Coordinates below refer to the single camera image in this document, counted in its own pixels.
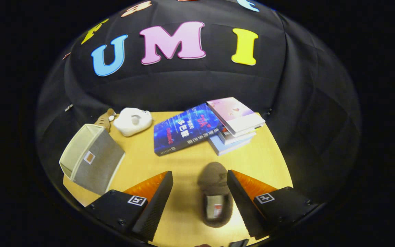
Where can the silver clip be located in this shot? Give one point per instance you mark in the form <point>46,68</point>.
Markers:
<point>68,107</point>

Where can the grey fabric storage box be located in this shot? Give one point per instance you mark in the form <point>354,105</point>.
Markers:
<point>98,164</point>

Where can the white book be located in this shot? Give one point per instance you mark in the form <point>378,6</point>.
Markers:
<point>233,138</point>

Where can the brown striped plush toy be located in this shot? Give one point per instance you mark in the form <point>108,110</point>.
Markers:
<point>103,121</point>

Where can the white plush toy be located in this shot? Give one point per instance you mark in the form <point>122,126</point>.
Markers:
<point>130,123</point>

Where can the brown fuzzy shoe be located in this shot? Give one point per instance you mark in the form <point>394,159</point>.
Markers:
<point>213,176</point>

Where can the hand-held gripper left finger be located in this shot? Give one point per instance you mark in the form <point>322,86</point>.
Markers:
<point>154,209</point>

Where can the black backdrop cloth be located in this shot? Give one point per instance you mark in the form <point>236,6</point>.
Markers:
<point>201,85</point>

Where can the pink book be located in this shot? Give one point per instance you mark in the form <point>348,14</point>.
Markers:
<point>231,111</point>

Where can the light blue book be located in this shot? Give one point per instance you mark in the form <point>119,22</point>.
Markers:
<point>223,147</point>

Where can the red clip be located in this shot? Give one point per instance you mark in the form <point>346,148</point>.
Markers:
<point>66,55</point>

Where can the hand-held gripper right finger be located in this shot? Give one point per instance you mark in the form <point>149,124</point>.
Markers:
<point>243,206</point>

